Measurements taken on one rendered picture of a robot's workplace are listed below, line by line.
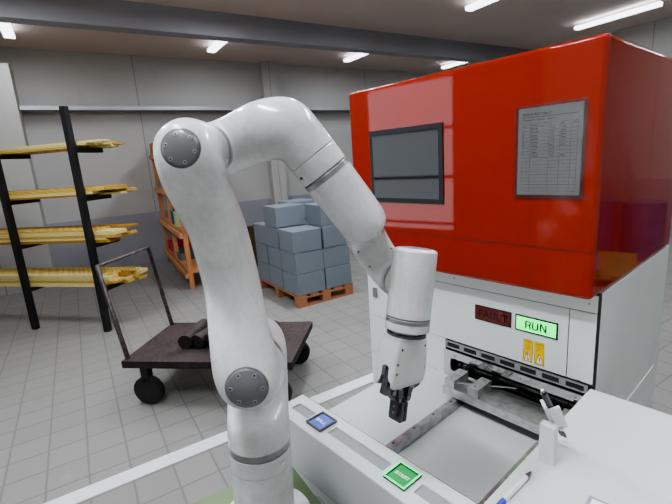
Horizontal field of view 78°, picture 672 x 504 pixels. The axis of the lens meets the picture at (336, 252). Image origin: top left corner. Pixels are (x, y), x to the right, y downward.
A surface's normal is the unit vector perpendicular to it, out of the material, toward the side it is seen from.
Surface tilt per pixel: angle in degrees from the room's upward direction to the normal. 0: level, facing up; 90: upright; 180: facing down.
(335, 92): 90
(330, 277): 90
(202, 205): 126
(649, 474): 0
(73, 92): 90
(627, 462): 0
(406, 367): 91
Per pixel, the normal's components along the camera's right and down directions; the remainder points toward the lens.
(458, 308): -0.75, 0.19
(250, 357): 0.16, -0.29
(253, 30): 0.53, 0.15
